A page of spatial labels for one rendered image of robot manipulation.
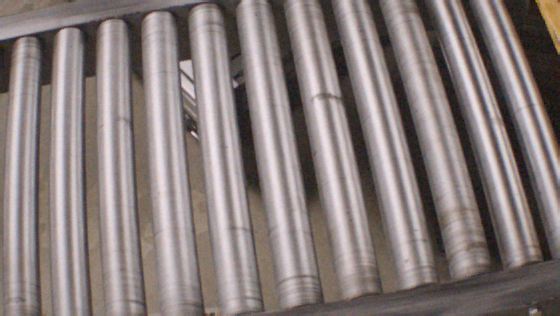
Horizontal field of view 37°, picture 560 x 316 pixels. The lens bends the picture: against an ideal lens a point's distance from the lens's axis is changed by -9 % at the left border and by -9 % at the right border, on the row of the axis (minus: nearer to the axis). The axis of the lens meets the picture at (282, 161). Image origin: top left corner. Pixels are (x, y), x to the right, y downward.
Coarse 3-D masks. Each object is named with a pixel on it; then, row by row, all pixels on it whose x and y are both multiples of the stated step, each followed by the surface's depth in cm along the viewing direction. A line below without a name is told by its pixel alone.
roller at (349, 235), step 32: (288, 0) 120; (320, 0) 121; (288, 32) 119; (320, 32) 116; (320, 64) 113; (320, 96) 110; (320, 128) 108; (320, 160) 106; (352, 160) 106; (320, 192) 105; (352, 192) 103; (352, 224) 100; (352, 256) 98; (352, 288) 96
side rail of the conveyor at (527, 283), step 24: (552, 264) 96; (432, 288) 95; (456, 288) 95; (480, 288) 95; (504, 288) 95; (528, 288) 94; (552, 288) 94; (264, 312) 95; (288, 312) 95; (312, 312) 95; (336, 312) 95; (360, 312) 94; (384, 312) 94; (408, 312) 94; (432, 312) 94; (456, 312) 94; (480, 312) 93; (504, 312) 94; (528, 312) 95; (552, 312) 97
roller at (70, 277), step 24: (72, 48) 117; (72, 72) 114; (72, 96) 112; (72, 120) 110; (72, 144) 108; (72, 168) 106; (72, 192) 104; (48, 216) 104; (72, 216) 102; (72, 240) 101; (72, 264) 99; (72, 288) 97; (72, 312) 95
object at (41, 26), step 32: (96, 0) 121; (128, 0) 121; (160, 0) 120; (192, 0) 120; (224, 0) 120; (416, 0) 124; (512, 0) 126; (0, 32) 119; (32, 32) 119; (96, 32) 121; (384, 32) 130
